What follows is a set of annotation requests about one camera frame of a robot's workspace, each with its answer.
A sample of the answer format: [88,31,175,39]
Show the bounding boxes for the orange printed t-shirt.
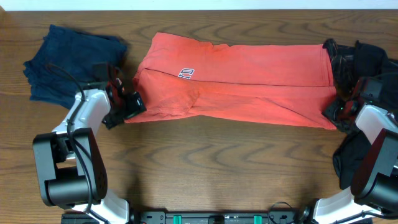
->
[131,33,336,129]

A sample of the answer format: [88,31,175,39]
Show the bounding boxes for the folded navy blue garment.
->
[23,25,127,109]

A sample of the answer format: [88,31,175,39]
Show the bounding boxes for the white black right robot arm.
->
[304,103,397,223]

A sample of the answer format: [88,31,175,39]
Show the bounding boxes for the black clothes pile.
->
[323,39,397,190]

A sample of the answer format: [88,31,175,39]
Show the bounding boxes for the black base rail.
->
[130,209,310,224]

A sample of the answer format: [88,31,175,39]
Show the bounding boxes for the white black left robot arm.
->
[32,82,146,224]

